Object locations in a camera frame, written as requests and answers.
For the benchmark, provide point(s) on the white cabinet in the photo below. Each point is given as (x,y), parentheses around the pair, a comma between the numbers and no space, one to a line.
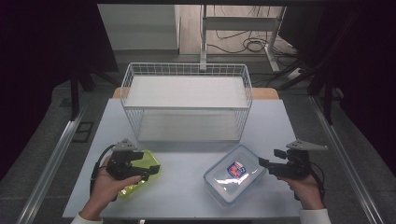
(140,28)

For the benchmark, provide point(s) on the person's right hand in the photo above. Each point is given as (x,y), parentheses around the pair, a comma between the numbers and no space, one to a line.
(306,189)

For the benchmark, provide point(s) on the clear plastic food container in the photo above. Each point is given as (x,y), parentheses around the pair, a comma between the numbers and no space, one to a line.
(232,183)

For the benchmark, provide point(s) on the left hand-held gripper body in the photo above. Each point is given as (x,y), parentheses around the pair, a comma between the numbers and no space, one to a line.
(120,165)

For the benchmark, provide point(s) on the person's left hand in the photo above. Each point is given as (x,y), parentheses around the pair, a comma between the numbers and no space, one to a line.
(107,186)

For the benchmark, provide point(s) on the white power strip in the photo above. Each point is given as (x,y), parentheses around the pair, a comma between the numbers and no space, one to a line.
(294,73)

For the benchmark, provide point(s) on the black floor socket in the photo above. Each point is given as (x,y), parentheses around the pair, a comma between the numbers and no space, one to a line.
(83,131)

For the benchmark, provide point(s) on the black metal stand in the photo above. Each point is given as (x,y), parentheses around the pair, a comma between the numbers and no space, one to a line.
(327,93)
(74,93)

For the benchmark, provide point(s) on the wooden table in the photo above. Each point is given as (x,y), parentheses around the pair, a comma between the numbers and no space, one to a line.
(264,93)

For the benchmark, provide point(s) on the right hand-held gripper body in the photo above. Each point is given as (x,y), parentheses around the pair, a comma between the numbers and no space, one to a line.
(295,166)

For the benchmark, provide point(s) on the green plastic container lid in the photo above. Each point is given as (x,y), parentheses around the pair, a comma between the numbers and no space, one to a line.
(149,158)

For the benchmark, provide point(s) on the aluminium rail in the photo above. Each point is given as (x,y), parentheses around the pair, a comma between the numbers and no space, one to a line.
(53,161)
(345,155)

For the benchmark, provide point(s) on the white metal desk frame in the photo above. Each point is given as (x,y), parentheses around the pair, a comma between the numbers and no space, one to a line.
(236,23)

